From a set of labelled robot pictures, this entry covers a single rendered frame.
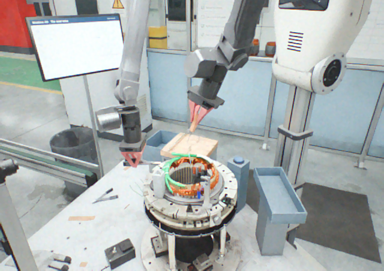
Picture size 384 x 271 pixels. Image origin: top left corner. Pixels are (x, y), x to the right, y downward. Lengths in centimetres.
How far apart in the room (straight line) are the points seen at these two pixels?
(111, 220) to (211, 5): 238
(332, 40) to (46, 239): 128
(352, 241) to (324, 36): 182
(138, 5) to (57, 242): 95
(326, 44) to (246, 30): 38
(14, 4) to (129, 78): 370
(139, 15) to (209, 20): 224
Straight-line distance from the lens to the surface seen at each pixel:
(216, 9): 305
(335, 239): 245
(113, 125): 82
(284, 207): 101
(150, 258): 112
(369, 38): 295
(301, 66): 101
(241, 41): 66
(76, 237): 129
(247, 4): 61
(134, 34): 86
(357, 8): 100
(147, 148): 123
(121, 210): 134
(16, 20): 449
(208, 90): 75
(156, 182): 85
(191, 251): 115
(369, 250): 249
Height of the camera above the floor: 168
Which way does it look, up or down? 26 degrees down
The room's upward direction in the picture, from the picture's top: straight up
